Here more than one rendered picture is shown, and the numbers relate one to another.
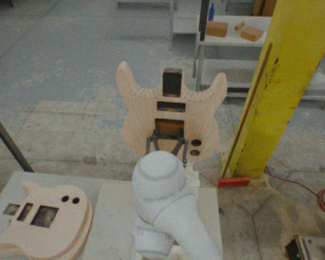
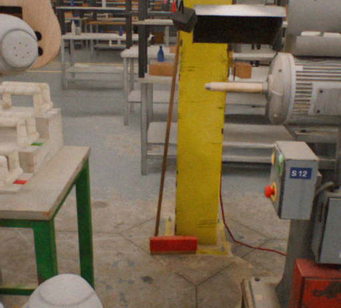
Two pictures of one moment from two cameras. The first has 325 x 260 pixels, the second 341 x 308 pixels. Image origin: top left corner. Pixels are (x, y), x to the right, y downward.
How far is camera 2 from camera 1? 1.29 m
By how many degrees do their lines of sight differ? 27
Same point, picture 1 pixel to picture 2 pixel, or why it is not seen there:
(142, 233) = not seen: outside the picture
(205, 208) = (68, 156)
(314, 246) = (262, 283)
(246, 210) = (188, 279)
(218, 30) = (162, 68)
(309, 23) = not seen: outside the picture
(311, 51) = not seen: hidden behind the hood
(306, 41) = not seen: hidden behind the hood
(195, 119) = (31, 4)
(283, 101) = (205, 98)
